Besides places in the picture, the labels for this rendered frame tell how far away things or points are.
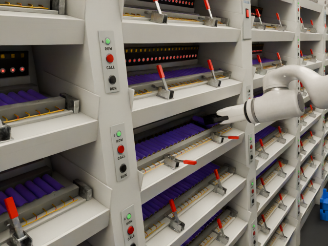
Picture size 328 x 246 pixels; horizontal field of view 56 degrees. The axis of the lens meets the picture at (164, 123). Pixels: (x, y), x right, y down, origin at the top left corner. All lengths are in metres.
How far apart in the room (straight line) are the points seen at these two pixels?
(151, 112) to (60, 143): 0.25
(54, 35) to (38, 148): 0.20
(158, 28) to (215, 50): 0.49
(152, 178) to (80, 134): 0.26
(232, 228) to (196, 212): 0.32
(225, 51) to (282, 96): 0.34
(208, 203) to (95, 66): 0.64
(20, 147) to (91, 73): 0.19
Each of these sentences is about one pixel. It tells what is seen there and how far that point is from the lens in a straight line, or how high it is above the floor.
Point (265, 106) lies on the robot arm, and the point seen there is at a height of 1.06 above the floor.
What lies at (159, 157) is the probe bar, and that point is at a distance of 0.85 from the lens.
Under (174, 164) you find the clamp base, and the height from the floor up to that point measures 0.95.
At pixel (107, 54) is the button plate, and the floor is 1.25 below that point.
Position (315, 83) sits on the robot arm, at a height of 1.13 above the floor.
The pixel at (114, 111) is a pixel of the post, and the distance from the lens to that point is 0.65.
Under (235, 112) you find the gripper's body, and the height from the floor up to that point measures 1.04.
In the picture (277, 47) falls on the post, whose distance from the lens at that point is 1.88.
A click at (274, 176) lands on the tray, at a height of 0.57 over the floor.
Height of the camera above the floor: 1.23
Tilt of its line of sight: 11 degrees down
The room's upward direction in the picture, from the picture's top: 5 degrees counter-clockwise
